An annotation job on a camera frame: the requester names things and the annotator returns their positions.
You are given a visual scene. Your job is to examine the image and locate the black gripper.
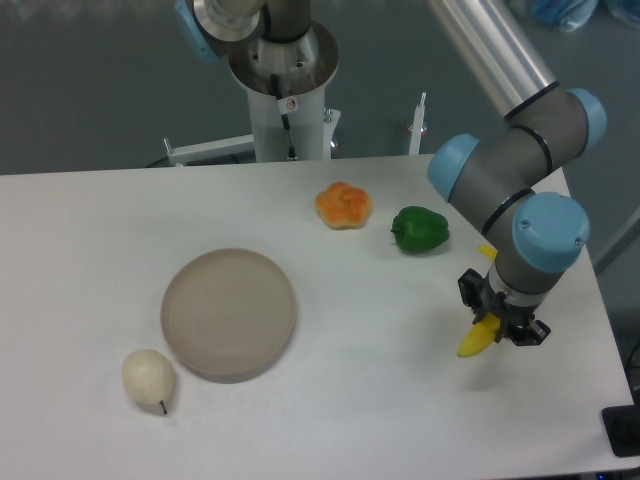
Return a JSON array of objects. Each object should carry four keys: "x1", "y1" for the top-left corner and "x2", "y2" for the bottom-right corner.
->
[{"x1": 458, "y1": 269, "x2": 551, "y2": 346}]

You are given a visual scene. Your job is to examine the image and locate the yellow banana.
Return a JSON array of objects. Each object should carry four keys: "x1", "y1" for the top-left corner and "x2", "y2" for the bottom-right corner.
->
[{"x1": 455, "y1": 244, "x2": 502, "y2": 359}]

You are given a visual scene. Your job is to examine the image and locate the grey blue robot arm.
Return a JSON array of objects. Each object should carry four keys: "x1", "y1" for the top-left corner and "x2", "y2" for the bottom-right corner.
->
[{"x1": 175, "y1": 1, "x2": 606, "y2": 346}]

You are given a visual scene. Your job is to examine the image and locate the green bell pepper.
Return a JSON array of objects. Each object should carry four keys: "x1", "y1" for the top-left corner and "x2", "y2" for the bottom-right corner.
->
[{"x1": 390, "y1": 206, "x2": 450, "y2": 254}]

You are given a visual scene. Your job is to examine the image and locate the black device at edge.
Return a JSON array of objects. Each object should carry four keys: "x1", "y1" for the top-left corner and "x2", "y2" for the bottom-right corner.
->
[{"x1": 601, "y1": 405, "x2": 639, "y2": 458}]

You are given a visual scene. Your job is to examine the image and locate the orange flower-shaped bread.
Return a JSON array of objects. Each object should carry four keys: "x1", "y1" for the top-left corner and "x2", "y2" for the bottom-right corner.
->
[{"x1": 315, "y1": 182, "x2": 372, "y2": 230}]

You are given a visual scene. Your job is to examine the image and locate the beige round plate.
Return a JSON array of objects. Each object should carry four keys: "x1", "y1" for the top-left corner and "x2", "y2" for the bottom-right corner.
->
[{"x1": 160, "y1": 248, "x2": 297, "y2": 384}]

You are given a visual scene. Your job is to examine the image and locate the blue plastic bag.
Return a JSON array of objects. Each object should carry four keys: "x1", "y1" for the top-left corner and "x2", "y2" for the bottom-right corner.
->
[{"x1": 527, "y1": 0, "x2": 598, "y2": 33}]

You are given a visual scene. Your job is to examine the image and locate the pale white pear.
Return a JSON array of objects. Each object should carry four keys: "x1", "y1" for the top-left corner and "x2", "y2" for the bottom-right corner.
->
[{"x1": 121, "y1": 349, "x2": 176, "y2": 415}]

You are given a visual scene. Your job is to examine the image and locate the white metal bracket right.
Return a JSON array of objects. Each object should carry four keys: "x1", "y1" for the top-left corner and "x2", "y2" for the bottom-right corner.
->
[{"x1": 408, "y1": 92, "x2": 427, "y2": 156}]

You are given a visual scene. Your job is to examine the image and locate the white metal bracket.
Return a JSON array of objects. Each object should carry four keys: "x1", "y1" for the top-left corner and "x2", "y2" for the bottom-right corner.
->
[
  {"x1": 408, "y1": 92, "x2": 427, "y2": 156},
  {"x1": 163, "y1": 134, "x2": 254, "y2": 166}
]

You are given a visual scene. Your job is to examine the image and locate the black cable on pedestal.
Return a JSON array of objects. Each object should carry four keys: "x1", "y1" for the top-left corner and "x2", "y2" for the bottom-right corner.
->
[{"x1": 270, "y1": 73, "x2": 299, "y2": 162}]

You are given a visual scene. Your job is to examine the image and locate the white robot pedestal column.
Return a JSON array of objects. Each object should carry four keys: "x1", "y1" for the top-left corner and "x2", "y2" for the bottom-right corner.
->
[{"x1": 229, "y1": 21, "x2": 339, "y2": 162}]

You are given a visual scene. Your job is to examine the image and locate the white metal bracket left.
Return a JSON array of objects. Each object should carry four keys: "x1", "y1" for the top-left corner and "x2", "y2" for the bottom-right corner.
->
[{"x1": 163, "y1": 134, "x2": 254, "y2": 166}]

